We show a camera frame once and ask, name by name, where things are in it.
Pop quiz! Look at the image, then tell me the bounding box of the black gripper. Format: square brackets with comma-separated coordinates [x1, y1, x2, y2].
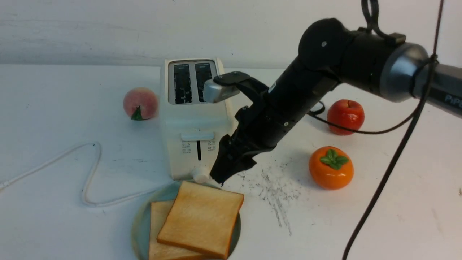
[210, 81, 287, 185]

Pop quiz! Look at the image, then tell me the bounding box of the toast slice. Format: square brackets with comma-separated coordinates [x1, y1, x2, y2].
[148, 200, 213, 260]
[157, 181, 244, 260]

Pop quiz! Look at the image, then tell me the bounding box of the red apple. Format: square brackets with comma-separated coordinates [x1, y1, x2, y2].
[327, 99, 365, 130]

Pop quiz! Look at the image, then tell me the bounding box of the pink peach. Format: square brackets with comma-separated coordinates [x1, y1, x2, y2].
[123, 87, 159, 121]

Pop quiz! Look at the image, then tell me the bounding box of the white power cord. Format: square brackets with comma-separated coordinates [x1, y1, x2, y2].
[0, 142, 176, 208]

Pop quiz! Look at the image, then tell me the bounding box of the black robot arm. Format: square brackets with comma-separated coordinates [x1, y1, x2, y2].
[204, 18, 430, 184]

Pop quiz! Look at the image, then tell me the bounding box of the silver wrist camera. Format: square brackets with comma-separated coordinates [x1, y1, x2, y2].
[203, 71, 269, 105]

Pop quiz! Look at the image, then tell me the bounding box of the orange persimmon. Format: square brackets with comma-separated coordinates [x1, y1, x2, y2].
[308, 146, 354, 190]

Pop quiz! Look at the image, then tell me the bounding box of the light blue ceramic plate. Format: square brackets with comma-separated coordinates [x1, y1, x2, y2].
[131, 181, 241, 260]

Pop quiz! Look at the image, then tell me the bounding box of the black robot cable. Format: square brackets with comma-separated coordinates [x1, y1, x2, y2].
[307, 0, 445, 260]

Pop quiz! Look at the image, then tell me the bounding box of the white two-slot toaster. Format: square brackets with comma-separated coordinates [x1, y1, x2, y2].
[159, 58, 236, 183]

